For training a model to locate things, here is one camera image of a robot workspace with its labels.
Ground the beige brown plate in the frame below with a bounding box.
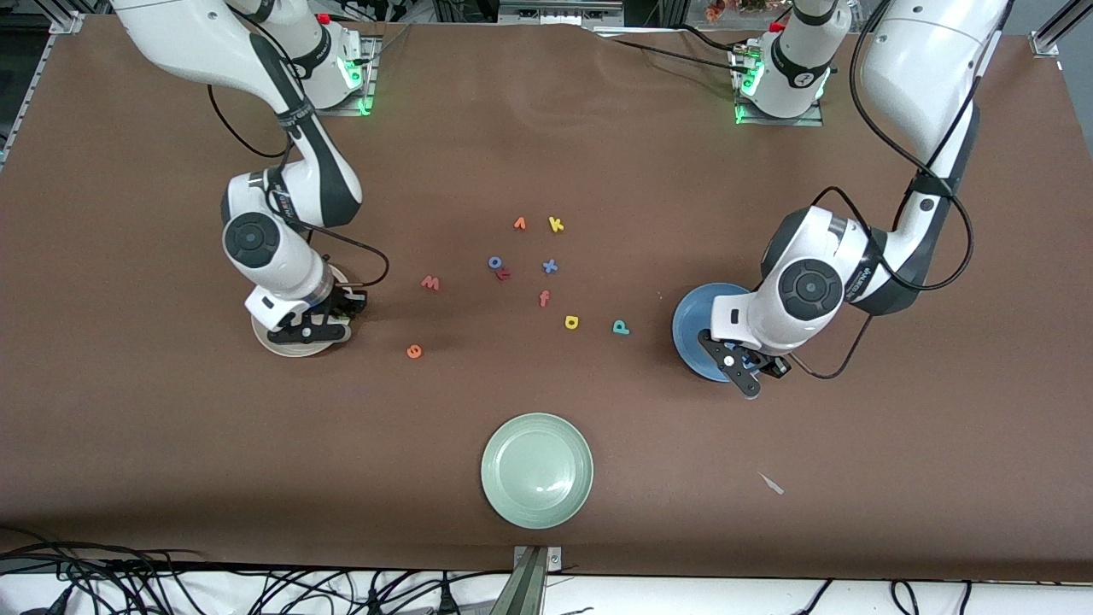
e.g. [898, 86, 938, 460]
[253, 265, 354, 358]

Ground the blue plate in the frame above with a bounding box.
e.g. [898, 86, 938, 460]
[672, 283, 752, 383]

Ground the green plate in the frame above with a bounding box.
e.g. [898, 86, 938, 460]
[481, 413, 594, 530]

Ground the grey metal box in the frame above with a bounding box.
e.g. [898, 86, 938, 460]
[498, 0, 624, 26]

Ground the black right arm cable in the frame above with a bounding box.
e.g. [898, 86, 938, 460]
[207, 84, 390, 290]

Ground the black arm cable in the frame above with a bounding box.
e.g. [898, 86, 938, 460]
[207, 84, 390, 290]
[787, 0, 976, 381]

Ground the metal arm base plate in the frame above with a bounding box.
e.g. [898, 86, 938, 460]
[733, 47, 826, 127]
[312, 36, 377, 117]

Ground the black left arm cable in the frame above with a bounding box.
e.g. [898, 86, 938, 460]
[787, 0, 976, 381]

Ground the black table cable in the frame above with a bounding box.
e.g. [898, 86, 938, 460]
[673, 24, 754, 50]
[608, 38, 748, 74]

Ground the metal table bracket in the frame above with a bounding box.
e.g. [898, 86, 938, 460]
[491, 545, 563, 615]

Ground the aluminium frame profile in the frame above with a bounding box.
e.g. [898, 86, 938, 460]
[1029, 0, 1093, 69]
[0, 10, 86, 172]

